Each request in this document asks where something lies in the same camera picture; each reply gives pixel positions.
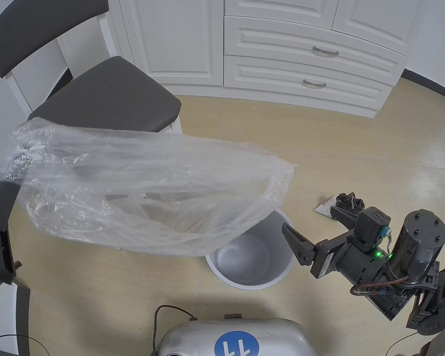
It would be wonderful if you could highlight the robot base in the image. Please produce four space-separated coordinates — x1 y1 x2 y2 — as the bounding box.
159 313 316 356

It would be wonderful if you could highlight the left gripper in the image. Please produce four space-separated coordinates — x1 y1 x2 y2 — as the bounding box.
0 169 22 233

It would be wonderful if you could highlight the crumpled black plastic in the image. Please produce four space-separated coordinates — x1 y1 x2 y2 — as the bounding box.
335 192 366 216

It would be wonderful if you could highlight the black cable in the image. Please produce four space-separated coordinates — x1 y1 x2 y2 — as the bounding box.
153 305 198 356
389 327 445 356
0 333 50 356

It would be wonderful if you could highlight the white trash bin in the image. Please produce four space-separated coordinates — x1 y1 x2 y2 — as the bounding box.
205 208 295 290

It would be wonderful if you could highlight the white wardrobe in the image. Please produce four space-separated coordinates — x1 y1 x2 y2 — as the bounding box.
104 0 431 119

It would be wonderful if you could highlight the clear plastic bag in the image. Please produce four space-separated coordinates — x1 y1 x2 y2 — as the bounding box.
0 119 299 258

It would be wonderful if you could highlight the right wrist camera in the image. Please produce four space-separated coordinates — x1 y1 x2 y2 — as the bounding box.
352 206 392 253

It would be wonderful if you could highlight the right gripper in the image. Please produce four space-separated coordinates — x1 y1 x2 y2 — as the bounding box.
281 205 392 286

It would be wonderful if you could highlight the white chair dark grey seat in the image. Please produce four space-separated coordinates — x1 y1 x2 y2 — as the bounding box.
0 0 183 136

